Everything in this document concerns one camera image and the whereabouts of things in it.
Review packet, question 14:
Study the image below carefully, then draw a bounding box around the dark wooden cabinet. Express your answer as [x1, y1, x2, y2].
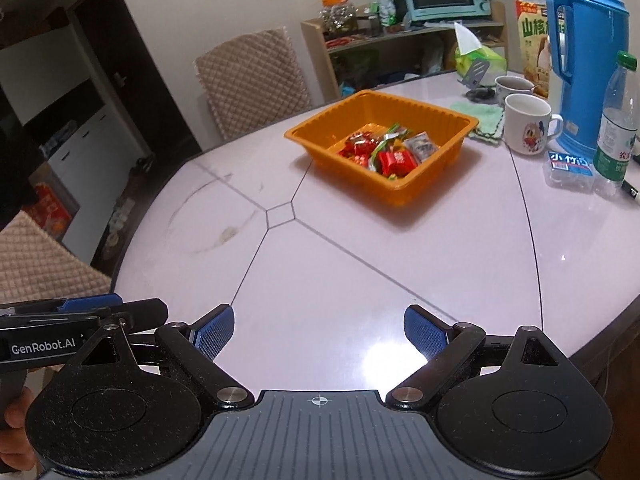
[0, 0, 203, 261]

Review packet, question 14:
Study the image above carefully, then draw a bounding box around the clear water bottle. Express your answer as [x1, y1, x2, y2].
[592, 51, 640, 198]

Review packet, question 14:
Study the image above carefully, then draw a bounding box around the blue thermos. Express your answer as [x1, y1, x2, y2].
[545, 0, 631, 153]

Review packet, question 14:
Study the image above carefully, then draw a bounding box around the clear jar orange lid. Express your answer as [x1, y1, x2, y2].
[320, 0, 360, 41]

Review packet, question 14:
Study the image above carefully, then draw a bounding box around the grey patterned mug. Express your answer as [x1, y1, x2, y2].
[494, 75, 537, 108]

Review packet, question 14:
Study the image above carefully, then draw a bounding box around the beige quilted chair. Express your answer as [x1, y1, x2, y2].
[0, 210, 113, 306]
[194, 27, 313, 143]

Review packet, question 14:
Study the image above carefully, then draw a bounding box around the red carton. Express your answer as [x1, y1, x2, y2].
[31, 180, 81, 241]

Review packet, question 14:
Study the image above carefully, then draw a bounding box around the wooden shelf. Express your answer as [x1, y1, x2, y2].
[300, 2, 508, 103]

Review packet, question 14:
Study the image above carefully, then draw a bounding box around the grey phone stand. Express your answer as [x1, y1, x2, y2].
[460, 57, 493, 101]

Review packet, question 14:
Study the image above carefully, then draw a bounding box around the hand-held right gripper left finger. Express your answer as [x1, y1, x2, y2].
[80, 302, 254, 409]

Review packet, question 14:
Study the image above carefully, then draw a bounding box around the green tissue pack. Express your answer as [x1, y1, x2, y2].
[452, 21, 507, 78]

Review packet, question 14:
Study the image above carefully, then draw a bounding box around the orange plastic tray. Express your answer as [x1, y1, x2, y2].
[284, 90, 480, 208]

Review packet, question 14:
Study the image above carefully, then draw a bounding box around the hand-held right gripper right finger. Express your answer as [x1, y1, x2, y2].
[385, 304, 572, 411]

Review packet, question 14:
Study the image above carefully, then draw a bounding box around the silver snack packet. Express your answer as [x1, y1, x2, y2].
[404, 132, 441, 163]

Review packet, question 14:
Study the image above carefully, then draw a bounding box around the red snack packet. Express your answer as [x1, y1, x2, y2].
[377, 149, 418, 178]
[340, 132, 381, 162]

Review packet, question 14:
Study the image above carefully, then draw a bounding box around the clear box blue label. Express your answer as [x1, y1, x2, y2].
[545, 150, 601, 192]

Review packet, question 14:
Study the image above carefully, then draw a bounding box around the green bag on shelf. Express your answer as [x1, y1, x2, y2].
[369, 0, 398, 28]

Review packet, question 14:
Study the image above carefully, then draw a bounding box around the pale bottles bundle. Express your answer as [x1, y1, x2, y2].
[102, 155, 156, 261]

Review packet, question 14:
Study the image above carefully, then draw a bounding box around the green cloth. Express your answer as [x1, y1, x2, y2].
[450, 101, 506, 146]

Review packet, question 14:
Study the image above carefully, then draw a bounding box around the person's left hand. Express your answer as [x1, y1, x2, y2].
[1, 387, 38, 472]

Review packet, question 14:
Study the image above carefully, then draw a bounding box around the white cartoon mug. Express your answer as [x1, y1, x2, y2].
[502, 94, 565, 156]

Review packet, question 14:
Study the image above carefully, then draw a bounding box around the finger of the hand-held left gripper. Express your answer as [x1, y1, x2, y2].
[0, 294, 124, 315]
[0, 299, 169, 336]

